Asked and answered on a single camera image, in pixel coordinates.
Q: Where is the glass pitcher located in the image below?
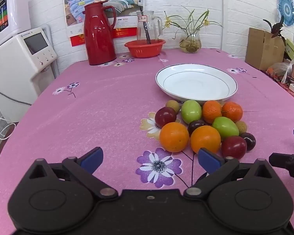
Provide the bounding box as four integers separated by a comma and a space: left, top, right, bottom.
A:
136, 11, 163, 45

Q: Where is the white wall water purifier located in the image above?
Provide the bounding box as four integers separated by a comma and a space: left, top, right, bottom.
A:
0, 0, 32, 53

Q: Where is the purple leaf plant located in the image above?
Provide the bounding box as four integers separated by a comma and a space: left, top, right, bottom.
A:
263, 15, 287, 46

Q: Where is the red patterned cloth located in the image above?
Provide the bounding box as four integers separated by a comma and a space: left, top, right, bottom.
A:
260, 69, 294, 101

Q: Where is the red plastic basin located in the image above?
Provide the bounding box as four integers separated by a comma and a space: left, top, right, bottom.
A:
124, 39, 166, 59

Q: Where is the green jujube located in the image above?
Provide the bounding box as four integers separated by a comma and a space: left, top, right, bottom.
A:
212, 117, 240, 140
181, 100, 202, 124

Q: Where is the large blue paper fan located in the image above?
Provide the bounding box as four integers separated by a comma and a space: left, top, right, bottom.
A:
277, 0, 294, 27

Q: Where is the white wall conduit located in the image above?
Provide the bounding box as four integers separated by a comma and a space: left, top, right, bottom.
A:
219, 0, 224, 50

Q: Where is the red thermos jug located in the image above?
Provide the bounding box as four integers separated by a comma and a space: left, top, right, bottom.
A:
83, 1, 117, 66

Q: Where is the cardboard box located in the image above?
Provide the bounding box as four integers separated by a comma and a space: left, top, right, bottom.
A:
245, 28, 286, 71

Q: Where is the orange tangerine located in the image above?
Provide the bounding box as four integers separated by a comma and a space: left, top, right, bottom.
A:
222, 102, 243, 123
202, 100, 223, 124

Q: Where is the white plate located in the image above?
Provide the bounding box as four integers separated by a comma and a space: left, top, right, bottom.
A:
155, 64, 238, 101

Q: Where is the white water dispenser with screen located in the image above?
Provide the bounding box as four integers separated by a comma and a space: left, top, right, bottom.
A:
0, 24, 58, 123

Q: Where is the large smooth orange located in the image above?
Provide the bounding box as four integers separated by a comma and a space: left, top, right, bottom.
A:
191, 125, 221, 154
159, 122, 190, 153

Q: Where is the clear plastic bag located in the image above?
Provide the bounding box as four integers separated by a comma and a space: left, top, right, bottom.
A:
267, 54, 294, 84

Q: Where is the pink floral tablecloth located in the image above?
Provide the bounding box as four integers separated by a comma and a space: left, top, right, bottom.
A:
0, 48, 294, 235

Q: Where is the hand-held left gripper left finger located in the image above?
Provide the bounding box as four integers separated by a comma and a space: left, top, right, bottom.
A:
27, 147, 118, 200

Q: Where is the glass vase with flowering plant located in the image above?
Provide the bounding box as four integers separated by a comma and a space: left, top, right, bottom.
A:
164, 6, 224, 54

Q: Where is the small brown longan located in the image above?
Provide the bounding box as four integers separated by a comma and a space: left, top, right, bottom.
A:
166, 100, 181, 114

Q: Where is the dark purple plum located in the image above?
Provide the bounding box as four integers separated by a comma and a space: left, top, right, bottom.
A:
188, 120, 207, 136
240, 132, 256, 151

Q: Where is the red plum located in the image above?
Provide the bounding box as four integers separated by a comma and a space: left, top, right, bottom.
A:
221, 136, 247, 160
155, 107, 177, 128

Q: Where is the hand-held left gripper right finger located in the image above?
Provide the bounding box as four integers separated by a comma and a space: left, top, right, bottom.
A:
184, 148, 276, 200

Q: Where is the white power cable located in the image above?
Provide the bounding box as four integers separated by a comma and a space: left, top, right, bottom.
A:
0, 108, 17, 141

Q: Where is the black stirring stick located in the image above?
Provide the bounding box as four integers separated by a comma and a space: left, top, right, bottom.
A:
139, 7, 151, 45

